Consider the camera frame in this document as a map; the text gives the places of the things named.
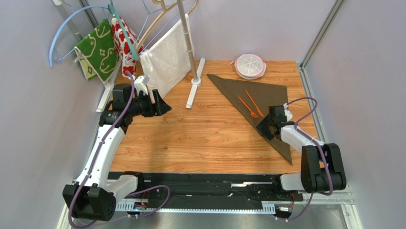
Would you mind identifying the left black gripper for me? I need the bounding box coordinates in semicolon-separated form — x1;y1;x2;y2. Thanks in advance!
127;89;172;117

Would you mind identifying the orange plastic knife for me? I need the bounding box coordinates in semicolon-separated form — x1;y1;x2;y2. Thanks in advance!
245;90;264;118

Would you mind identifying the orange plastic fork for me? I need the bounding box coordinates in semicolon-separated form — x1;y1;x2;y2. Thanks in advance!
237;96;259;119

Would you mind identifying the brown cloth napkin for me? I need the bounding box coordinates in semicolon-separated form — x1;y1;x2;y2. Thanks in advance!
207;74;292;164

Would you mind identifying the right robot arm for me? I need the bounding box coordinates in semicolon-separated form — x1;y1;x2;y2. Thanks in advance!
256;104;347;195

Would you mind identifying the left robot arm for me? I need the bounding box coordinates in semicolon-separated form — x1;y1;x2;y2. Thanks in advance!
62;83;172;222

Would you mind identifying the metal drying rack stand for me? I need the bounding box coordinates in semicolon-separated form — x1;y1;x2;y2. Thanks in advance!
176;0;206;109

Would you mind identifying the white towel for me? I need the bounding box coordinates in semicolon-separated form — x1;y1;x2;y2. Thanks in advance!
139;20;191;98

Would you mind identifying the red white patterned cloth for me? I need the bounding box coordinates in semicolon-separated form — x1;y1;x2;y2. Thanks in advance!
111;17;138;77

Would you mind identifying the white pink lidded container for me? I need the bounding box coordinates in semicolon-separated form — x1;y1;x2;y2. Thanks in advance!
233;54;267;80

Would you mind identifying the green patterned towel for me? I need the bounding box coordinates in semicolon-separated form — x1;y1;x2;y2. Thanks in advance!
74;19;119;83

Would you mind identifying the beige wooden hanger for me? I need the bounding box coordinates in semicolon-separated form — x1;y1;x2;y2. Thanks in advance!
135;0;184;51

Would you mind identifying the teal hanger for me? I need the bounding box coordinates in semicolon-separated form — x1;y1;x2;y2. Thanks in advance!
108;0;139;61

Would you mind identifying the light blue hanger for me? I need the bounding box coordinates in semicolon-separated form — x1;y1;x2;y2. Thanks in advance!
48;4;110;68

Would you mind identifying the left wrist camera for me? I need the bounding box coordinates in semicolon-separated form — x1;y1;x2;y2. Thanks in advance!
133;75;149;96

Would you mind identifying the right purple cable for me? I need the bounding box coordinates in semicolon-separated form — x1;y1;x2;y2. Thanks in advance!
274;96;335;222

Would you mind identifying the purple cable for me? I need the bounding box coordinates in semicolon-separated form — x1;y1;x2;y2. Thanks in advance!
274;96;335;222
68;71;170;229

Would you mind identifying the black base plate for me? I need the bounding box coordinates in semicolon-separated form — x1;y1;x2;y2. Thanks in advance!
108;171;305;211

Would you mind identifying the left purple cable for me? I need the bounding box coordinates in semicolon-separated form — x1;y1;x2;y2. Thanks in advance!
68;71;170;229

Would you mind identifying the aluminium frame rail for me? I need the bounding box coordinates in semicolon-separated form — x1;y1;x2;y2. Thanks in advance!
299;0;346;70

